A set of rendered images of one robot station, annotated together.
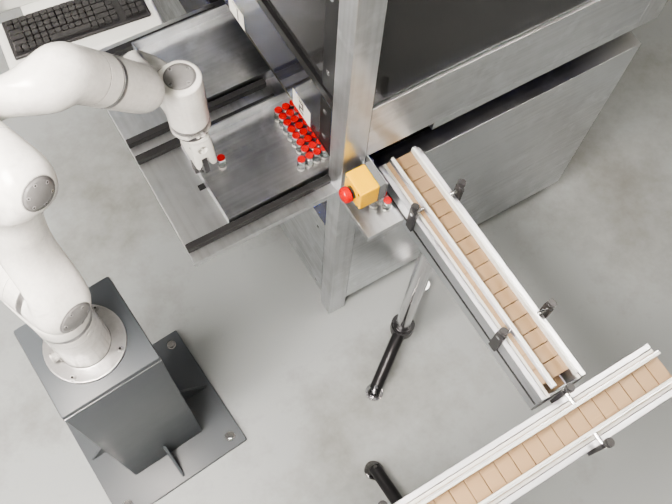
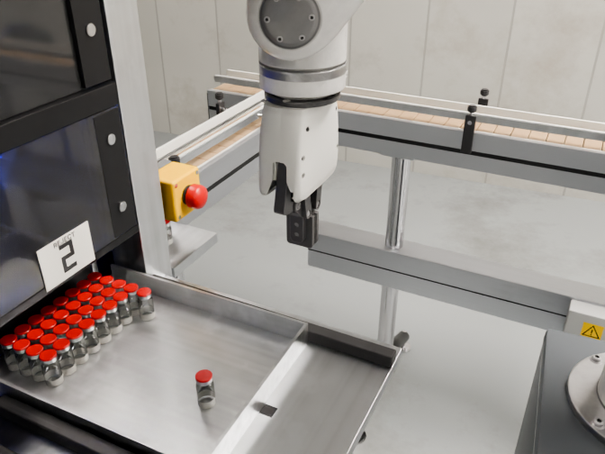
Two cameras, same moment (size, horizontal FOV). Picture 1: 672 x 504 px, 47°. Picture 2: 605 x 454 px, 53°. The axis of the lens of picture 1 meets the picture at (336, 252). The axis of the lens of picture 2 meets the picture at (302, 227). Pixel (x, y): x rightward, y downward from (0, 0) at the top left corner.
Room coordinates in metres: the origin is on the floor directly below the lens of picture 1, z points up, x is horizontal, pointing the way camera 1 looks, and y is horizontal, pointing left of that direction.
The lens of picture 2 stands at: (1.13, 0.83, 1.44)
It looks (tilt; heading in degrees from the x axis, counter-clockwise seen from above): 30 degrees down; 242
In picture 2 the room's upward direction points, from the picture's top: straight up
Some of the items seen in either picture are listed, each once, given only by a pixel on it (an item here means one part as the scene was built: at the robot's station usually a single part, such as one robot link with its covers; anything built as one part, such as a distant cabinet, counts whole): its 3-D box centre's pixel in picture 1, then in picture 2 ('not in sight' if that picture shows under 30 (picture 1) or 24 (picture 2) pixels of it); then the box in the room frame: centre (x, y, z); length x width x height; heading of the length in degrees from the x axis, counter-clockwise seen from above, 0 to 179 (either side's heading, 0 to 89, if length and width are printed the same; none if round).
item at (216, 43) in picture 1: (210, 56); not in sight; (1.32, 0.39, 0.90); 0.34 x 0.26 x 0.04; 126
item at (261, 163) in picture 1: (263, 153); (148, 355); (1.03, 0.21, 0.90); 0.34 x 0.26 x 0.04; 127
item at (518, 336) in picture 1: (475, 266); (203, 155); (0.76, -0.33, 0.92); 0.69 x 0.15 x 0.16; 36
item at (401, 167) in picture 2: not in sight; (391, 271); (0.23, -0.32, 0.46); 0.09 x 0.09 x 0.77; 36
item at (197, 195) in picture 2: (347, 193); (194, 195); (0.88, -0.01, 1.00); 0.04 x 0.04 x 0.04; 36
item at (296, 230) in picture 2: not in sight; (295, 222); (0.88, 0.33, 1.12); 0.03 x 0.03 x 0.07; 36
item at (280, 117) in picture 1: (293, 136); (94, 331); (1.08, 0.14, 0.91); 0.18 x 0.02 x 0.05; 37
